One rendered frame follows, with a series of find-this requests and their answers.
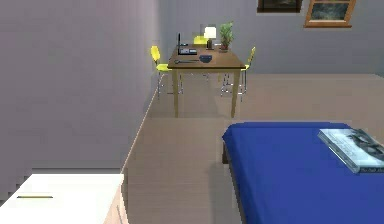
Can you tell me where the brown wooden table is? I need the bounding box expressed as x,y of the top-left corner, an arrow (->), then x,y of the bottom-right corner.
167,43 -> 247,119

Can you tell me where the yellow chair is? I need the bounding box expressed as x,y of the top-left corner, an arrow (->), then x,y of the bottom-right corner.
193,35 -> 210,46
220,46 -> 257,102
150,45 -> 184,98

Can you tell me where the black laptop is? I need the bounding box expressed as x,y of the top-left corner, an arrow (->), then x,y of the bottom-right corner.
177,32 -> 198,56

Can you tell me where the white table lamp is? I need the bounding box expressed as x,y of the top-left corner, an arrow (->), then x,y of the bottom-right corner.
203,26 -> 218,51

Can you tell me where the green potted plant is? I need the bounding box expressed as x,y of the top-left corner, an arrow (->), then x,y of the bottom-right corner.
218,21 -> 235,53

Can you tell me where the blue bed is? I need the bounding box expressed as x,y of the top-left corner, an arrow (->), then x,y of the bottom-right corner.
221,121 -> 384,224

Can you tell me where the dark framed picture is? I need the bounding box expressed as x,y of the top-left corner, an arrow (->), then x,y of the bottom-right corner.
256,0 -> 304,14

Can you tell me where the grey book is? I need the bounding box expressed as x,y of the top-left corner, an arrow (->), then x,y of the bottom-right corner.
317,128 -> 384,174

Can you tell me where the wooden framed window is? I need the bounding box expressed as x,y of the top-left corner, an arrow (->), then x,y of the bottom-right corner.
303,0 -> 357,29

